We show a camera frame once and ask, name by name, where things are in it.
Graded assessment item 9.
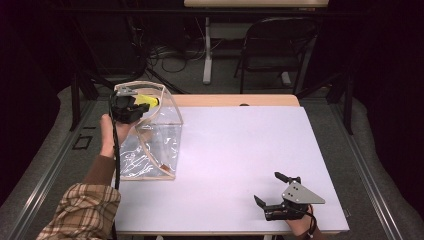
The clear plastic bag beige trim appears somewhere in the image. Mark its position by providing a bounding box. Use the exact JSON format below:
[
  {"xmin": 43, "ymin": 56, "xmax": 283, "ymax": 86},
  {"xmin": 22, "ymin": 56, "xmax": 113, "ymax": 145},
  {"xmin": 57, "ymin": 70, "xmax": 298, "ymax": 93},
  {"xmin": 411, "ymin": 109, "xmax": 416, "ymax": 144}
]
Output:
[{"xmin": 113, "ymin": 80, "xmax": 184, "ymax": 182}]

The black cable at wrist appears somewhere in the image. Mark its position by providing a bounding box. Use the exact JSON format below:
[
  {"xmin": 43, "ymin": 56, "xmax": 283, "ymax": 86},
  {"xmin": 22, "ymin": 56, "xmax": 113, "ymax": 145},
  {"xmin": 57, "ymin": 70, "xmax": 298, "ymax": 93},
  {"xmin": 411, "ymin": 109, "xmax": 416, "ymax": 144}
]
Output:
[{"xmin": 299, "ymin": 206, "xmax": 318, "ymax": 238}]

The black metal stand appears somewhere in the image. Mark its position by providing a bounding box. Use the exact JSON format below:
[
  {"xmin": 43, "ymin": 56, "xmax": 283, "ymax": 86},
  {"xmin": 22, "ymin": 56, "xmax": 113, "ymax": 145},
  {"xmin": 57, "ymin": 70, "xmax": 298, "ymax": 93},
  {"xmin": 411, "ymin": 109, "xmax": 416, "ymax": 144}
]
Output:
[
  {"xmin": 295, "ymin": 71, "xmax": 355, "ymax": 135},
  {"xmin": 69, "ymin": 71, "xmax": 103, "ymax": 132}
]

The person's right hand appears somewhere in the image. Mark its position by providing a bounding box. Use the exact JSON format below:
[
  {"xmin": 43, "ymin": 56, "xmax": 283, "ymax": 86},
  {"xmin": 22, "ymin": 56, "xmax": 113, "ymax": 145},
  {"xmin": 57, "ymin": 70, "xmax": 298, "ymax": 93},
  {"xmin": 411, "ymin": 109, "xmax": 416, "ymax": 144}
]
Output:
[{"xmin": 286, "ymin": 206, "xmax": 317, "ymax": 236}]

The white board sheet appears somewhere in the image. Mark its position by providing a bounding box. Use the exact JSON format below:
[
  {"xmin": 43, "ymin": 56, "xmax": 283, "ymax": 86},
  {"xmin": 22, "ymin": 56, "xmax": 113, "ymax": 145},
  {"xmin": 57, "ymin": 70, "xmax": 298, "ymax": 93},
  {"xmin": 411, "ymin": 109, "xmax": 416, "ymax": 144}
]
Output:
[{"xmin": 114, "ymin": 105, "xmax": 350, "ymax": 233}]

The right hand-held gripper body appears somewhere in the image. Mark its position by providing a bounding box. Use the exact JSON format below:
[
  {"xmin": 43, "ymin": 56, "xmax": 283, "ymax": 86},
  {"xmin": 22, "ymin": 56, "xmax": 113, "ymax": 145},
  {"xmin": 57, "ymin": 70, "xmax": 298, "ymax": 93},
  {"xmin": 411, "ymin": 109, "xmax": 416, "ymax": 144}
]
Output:
[{"xmin": 264, "ymin": 181, "xmax": 326, "ymax": 222}]

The wooden table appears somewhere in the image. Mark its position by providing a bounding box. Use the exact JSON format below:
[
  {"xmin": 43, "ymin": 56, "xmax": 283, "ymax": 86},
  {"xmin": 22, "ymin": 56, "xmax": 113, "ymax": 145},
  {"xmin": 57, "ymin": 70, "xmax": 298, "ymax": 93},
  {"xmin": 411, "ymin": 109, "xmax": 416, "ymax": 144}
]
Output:
[{"xmin": 114, "ymin": 94, "xmax": 350, "ymax": 236}]

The yellow shuttlecock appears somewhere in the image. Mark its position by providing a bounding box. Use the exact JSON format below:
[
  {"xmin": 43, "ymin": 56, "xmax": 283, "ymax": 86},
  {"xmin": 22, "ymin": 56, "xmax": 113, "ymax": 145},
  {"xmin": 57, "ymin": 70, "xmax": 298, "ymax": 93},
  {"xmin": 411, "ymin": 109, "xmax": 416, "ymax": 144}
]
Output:
[{"xmin": 134, "ymin": 94, "xmax": 160, "ymax": 108}]

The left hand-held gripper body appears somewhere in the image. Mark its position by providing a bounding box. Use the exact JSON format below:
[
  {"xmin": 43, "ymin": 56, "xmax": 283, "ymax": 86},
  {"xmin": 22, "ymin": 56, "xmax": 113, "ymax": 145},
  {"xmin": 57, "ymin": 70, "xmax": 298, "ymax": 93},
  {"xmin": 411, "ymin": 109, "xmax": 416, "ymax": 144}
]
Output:
[{"xmin": 110, "ymin": 86, "xmax": 138, "ymax": 124}]

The bundle of floor cables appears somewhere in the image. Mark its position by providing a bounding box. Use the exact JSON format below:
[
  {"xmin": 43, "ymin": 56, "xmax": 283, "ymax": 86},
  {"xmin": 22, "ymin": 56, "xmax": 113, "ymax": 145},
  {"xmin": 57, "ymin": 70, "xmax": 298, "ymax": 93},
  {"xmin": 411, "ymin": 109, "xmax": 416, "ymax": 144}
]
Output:
[{"xmin": 146, "ymin": 41, "xmax": 209, "ymax": 74}]

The black floor outlet frame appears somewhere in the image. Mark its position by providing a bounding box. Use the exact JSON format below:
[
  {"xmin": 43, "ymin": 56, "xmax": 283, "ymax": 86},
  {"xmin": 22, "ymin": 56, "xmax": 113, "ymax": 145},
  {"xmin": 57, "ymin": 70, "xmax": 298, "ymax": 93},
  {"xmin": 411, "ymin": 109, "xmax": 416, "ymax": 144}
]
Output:
[{"xmin": 72, "ymin": 134, "xmax": 94, "ymax": 151}]

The desk with white leg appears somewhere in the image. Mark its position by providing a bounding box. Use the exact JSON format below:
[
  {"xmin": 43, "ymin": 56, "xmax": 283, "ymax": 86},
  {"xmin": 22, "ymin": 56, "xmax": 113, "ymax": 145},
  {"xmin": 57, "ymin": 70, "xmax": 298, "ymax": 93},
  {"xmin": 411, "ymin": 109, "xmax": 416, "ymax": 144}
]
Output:
[{"xmin": 183, "ymin": 0, "xmax": 330, "ymax": 85}]

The black chair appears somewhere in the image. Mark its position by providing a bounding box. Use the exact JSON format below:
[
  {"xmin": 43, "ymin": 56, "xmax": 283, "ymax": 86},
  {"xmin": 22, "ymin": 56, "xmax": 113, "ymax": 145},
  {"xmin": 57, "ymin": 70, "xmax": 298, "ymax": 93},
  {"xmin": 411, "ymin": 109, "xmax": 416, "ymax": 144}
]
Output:
[{"xmin": 234, "ymin": 16, "xmax": 320, "ymax": 96}]

